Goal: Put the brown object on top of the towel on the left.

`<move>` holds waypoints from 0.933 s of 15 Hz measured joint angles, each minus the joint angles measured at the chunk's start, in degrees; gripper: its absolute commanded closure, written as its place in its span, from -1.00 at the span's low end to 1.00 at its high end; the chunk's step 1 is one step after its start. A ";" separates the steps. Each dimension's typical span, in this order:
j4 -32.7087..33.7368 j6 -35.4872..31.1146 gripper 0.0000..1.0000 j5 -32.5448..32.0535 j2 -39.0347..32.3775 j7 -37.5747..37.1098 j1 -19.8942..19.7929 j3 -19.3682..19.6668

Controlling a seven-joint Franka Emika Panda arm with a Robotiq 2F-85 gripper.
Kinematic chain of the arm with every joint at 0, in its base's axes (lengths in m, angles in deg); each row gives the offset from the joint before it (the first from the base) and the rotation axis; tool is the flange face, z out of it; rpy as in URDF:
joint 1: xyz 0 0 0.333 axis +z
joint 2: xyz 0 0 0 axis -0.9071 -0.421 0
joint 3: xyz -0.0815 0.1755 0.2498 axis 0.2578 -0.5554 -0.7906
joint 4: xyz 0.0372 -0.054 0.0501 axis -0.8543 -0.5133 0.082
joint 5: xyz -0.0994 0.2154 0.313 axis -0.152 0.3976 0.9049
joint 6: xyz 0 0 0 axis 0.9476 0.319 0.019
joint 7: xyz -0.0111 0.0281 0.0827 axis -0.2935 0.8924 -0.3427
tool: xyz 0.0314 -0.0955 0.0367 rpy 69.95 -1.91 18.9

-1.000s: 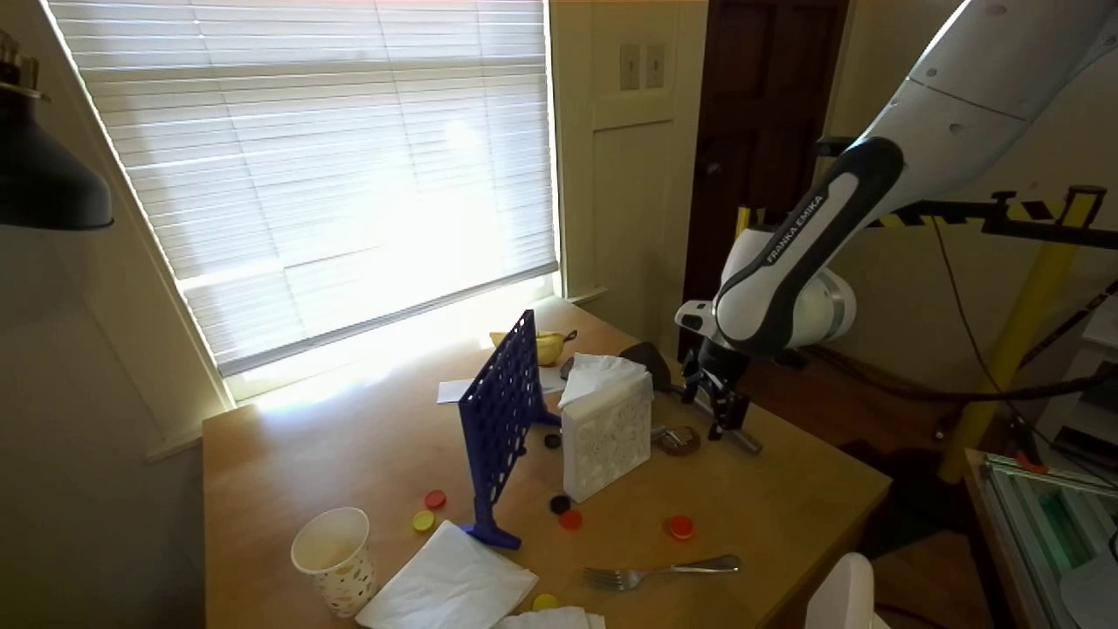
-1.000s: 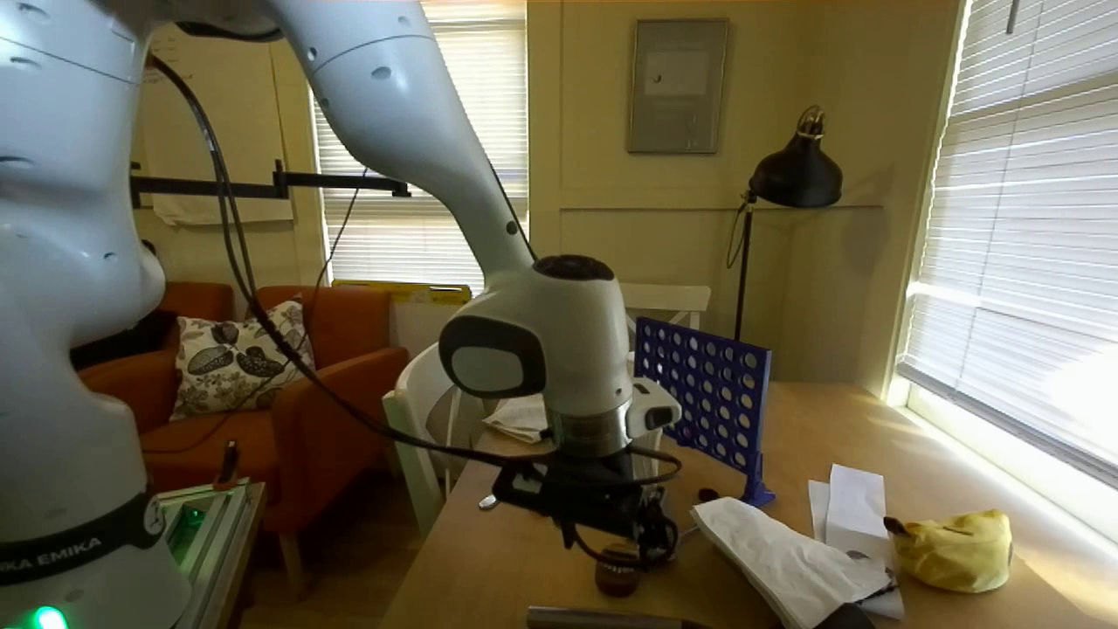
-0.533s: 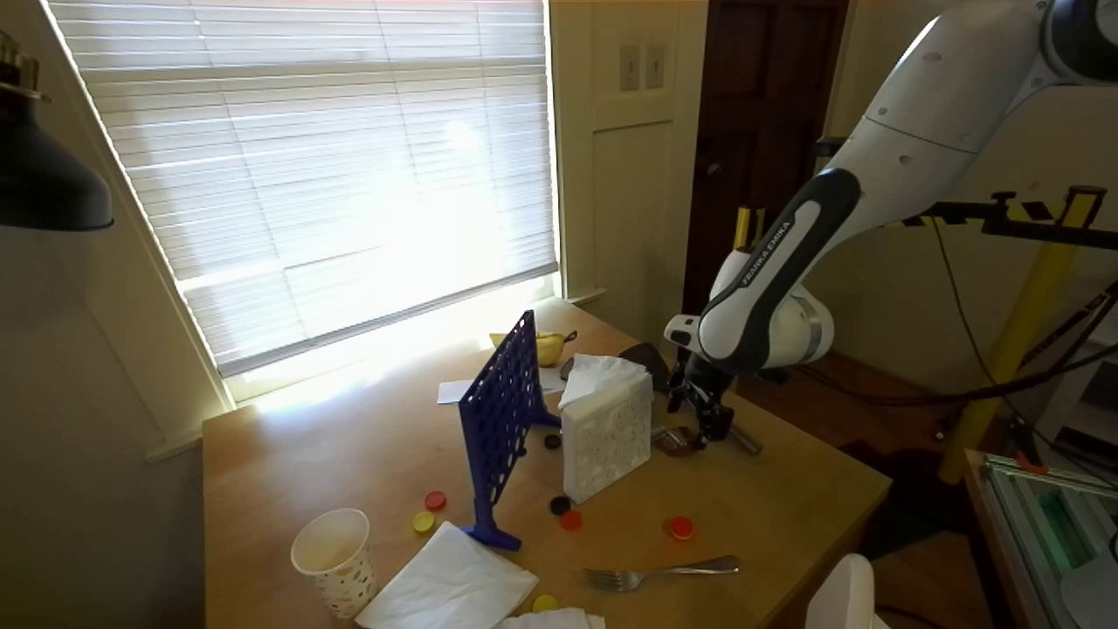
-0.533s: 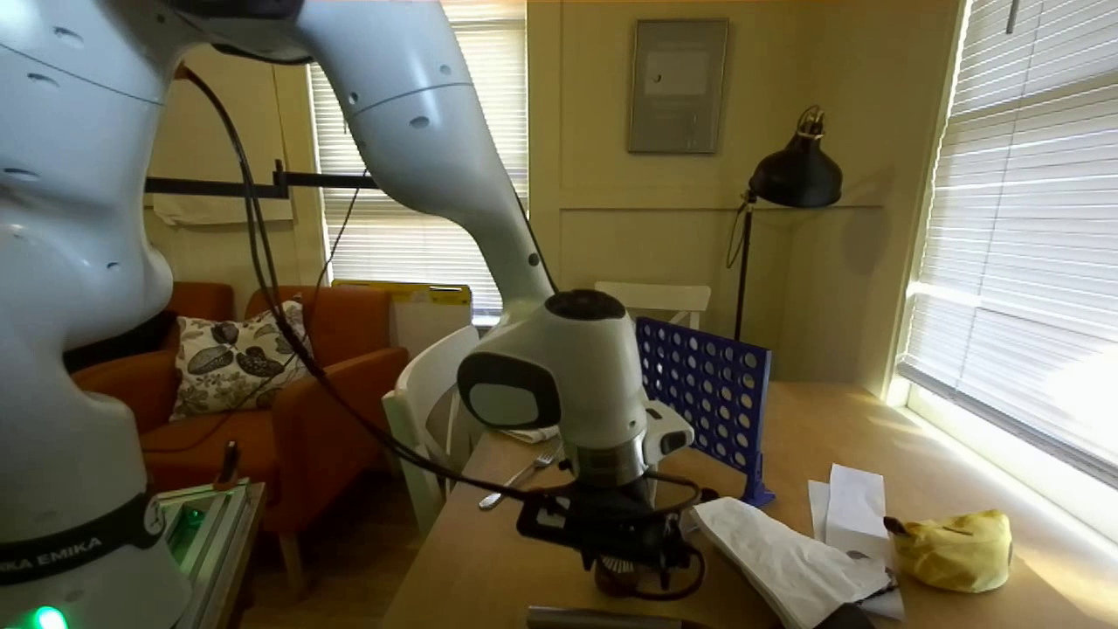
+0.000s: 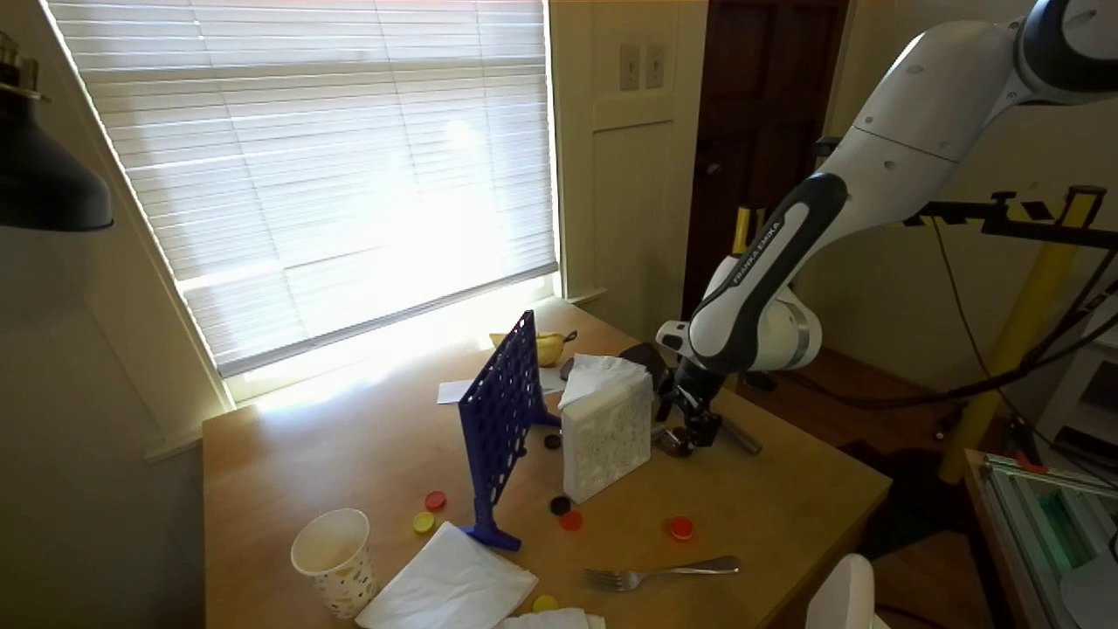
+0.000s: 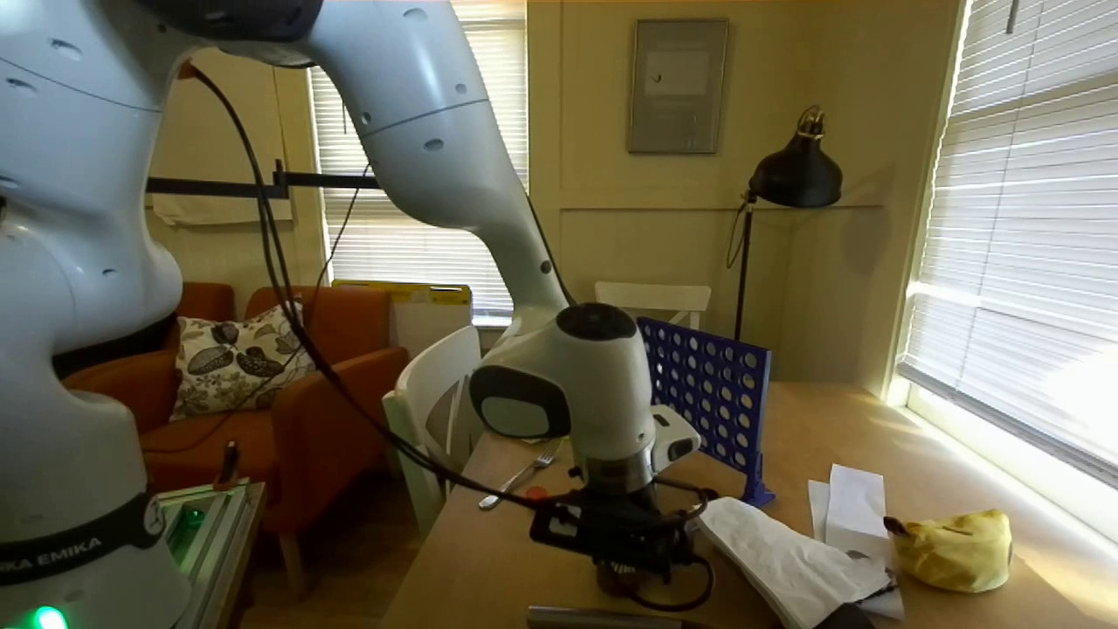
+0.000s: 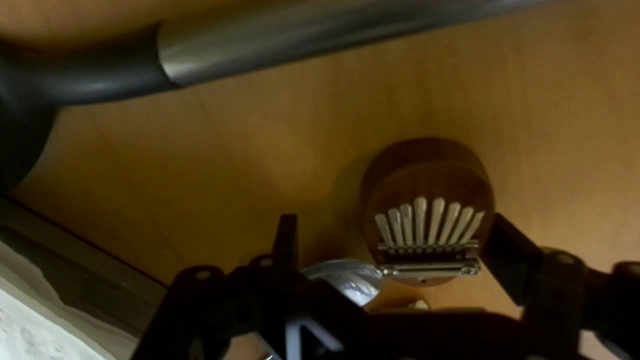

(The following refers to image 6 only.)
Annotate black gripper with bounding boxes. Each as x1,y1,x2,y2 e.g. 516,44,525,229
527,482,707,608

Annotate white box yellow top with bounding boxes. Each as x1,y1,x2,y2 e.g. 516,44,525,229
329,275,477,359

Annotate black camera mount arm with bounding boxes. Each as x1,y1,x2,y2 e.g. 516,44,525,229
142,159,389,202

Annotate black lamp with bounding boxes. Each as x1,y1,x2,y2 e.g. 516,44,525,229
728,101,850,348

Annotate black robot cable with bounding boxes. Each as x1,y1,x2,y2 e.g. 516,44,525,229
177,63,586,511

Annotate white device green light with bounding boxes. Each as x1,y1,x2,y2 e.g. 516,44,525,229
142,478,269,629

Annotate grey wall panel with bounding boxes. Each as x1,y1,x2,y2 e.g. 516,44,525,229
627,13,739,161

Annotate white crumpled towel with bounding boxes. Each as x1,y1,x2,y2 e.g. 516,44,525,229
687,493,904,629

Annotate yellow crumpled object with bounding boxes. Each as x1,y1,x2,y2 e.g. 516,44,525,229
885,507,1017,599

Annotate orange armchair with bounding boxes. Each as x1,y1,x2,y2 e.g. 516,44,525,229
63,275,411,592

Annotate white wooden chair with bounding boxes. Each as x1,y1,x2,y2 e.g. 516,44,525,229
381,323,487,534

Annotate metal spoon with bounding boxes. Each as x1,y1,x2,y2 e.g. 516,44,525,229
477,452,560,513

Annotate white window blinds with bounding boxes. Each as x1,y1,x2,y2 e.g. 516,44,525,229
305,13,535,323
892,0,1118,491

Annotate small white box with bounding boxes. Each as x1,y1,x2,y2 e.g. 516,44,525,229
808,463,897,567

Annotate blue connect four grid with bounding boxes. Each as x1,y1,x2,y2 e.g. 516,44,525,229
636,316,775,511

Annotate small brown bottle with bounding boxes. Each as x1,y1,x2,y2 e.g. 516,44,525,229
215,436,244,493

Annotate leaf print pillow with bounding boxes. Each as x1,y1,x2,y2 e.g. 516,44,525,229
167,296,318,428

